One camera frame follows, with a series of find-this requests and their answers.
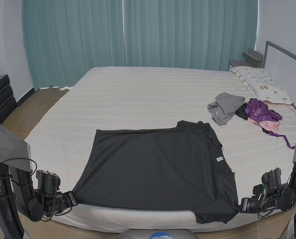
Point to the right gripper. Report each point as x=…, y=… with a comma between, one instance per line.
x=252, y=205

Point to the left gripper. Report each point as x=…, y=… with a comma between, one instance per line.
x=62, y=203

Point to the black T-shirt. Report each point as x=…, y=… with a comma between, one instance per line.
x=150, y=165

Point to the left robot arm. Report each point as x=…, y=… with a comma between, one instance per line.
x=3, y=203

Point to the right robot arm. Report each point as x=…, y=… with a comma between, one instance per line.
x=272, y=179

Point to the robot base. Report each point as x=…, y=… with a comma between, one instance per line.
x=133, y=235

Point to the bed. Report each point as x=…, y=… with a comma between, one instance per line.
x=138, y=96

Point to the pink garment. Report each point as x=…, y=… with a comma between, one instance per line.
x=269, y=126

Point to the black shiny garment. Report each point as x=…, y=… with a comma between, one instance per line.
x=241, y=112

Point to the purple satin garment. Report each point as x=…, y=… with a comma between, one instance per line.
x=257, y=109

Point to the grey knit garment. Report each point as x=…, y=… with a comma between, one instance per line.
x=225, y=106

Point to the white printed pillow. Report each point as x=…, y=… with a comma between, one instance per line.
x=259, y=83

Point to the dark grey chest of drawers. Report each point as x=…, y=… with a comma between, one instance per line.
x=1, y=96

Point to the grey bedside table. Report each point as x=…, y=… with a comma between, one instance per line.
x=252, y=56

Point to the blue-green curtain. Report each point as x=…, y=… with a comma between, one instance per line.
x=187, y=21
x=76, y=33

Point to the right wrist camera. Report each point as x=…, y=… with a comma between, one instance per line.
x=257, y=190

